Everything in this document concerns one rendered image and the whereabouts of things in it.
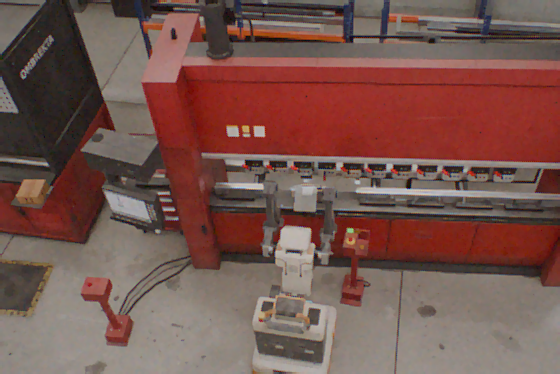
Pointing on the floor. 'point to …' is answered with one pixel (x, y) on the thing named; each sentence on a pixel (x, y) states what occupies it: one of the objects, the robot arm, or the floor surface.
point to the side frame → (549, 182)
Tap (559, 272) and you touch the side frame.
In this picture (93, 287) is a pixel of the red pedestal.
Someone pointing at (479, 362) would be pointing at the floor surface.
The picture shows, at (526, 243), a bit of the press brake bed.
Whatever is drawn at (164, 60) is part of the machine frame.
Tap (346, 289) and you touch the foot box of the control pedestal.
